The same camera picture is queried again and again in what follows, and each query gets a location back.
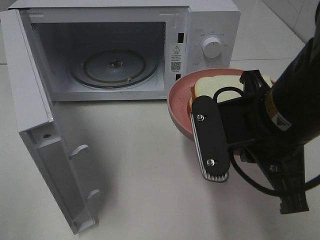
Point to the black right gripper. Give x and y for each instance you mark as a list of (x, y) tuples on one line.
[(248, 129)]

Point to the toast sandwich with lettuce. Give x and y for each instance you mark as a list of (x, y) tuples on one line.
[(208, 86)]

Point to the pink round plate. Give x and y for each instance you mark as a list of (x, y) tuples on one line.
[(181, 93)]

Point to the white microwave door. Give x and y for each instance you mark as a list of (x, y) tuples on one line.
[(37, 121)]

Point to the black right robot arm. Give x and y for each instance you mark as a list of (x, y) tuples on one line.
[(293, 102)]

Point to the white adjacent table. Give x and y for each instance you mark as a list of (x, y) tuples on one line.
[(273, 29)]

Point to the white upper microwave knob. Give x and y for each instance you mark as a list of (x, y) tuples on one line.
[(212, 47)]

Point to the white microwave oven body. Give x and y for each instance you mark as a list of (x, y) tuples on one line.
[(171, 30)]

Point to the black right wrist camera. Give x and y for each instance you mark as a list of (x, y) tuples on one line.
[(210, 140)]

